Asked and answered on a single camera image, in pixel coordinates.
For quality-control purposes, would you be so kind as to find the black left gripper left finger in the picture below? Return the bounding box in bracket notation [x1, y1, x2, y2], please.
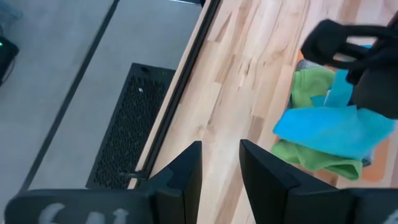
[3, 141, 203, 224]

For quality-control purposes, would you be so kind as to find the green microfiber towel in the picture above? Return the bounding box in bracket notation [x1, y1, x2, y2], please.
[270, 67, 364, 180]

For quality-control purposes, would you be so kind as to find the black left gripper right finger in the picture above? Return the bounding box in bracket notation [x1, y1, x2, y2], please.
[238, 139, 398, 224]

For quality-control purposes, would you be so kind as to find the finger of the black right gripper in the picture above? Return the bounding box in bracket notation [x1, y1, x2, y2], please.
[300, 40, 374, 70]
[303, 19, 398, 43]

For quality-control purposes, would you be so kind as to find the teal microfiber towel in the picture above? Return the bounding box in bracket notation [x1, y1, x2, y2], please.
[272, 45, 396, 162]

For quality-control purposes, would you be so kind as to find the black floor device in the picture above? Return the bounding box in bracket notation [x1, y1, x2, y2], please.
[0, 35, 20, 86]

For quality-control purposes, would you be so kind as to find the black keyboard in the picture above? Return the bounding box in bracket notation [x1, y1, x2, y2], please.
[85, 62, 177, 190]

